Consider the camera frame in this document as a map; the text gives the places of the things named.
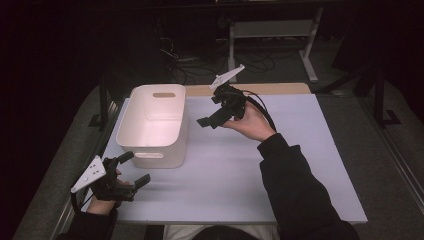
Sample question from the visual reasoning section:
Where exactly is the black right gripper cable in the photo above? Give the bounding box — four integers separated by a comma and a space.
241, 89, 278, 133

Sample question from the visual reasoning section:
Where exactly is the person's torso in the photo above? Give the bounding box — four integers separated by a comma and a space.
162, 223, 281, 240

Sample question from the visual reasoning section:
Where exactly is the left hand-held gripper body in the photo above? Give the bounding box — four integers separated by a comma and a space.
70, 155, 138, 203

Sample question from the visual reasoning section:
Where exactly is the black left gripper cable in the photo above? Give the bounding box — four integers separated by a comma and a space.
68, 190, 94, 215

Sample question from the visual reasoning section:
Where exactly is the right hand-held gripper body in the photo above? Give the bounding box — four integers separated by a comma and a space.
208, 64, 250, 126

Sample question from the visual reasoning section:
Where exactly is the person's left hand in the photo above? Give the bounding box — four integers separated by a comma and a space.
86, 169, 131, 216

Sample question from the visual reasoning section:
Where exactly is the black metal stand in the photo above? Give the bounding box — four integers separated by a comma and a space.
372, 64, 403, 130
87, 75, 112, 130

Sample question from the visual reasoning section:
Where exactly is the person's right hand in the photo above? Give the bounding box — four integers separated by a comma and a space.
221, 101, 278, 143

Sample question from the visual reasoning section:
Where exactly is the white metal desk frame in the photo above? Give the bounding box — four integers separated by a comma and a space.
227, 6, 325, 84

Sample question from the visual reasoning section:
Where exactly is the white plastic storage bin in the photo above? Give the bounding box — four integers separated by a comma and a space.
115, 83, 191, 170

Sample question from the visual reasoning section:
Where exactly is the tangle of floor cables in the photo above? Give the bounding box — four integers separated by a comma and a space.
155, 16, 301, 85

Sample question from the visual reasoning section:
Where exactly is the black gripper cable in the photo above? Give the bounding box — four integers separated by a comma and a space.
241, 89, 278, 133
68, 190, 94, 215

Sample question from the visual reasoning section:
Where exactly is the white table cover sheet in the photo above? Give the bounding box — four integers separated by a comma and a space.
80, 93, 369, 225

